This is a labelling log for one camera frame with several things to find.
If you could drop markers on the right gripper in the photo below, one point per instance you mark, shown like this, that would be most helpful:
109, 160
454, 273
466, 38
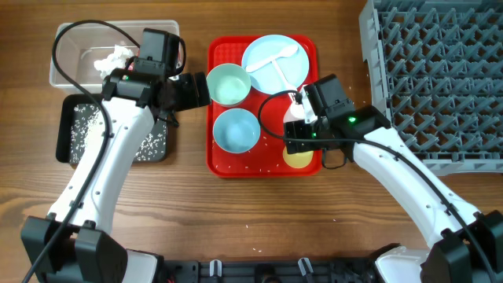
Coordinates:
295, 138

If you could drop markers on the white plastic fork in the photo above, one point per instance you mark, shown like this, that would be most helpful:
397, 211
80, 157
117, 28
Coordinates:
288, 86

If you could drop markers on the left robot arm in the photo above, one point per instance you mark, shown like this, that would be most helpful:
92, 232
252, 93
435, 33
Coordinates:
73, 243

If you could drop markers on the black plastic tray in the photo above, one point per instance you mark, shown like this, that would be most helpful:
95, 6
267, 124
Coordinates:
62, 149

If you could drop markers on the mint green bowl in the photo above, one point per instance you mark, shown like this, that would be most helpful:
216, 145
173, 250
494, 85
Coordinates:
228, 84

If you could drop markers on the grey dishwasher rack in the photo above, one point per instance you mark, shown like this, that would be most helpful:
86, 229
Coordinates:
435, 69

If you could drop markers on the white tissue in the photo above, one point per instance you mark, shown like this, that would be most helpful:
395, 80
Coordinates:
117, 59

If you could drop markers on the light blue plate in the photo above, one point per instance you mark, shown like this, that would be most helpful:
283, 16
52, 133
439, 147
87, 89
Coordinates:
266, 79

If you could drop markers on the yellow plastic cup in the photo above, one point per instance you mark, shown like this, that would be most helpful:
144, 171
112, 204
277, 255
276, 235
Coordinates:
297, 160

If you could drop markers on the white plastic cup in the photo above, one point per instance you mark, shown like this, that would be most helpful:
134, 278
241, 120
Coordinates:
295, 112

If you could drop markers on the blue bowl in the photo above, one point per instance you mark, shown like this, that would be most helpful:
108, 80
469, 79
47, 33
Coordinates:
236, 130

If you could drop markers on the white plastic spoon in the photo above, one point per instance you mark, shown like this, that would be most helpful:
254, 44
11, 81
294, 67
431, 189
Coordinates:
287, 51

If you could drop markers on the white rice pile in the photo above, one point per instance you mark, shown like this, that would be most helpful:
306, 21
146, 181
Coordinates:
87, 119

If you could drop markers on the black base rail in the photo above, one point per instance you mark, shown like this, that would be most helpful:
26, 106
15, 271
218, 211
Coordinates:
301, 270

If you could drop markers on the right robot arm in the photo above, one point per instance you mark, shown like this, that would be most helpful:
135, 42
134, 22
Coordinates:
464, 245

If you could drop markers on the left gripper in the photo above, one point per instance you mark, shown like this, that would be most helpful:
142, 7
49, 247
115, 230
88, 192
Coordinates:
191, 100

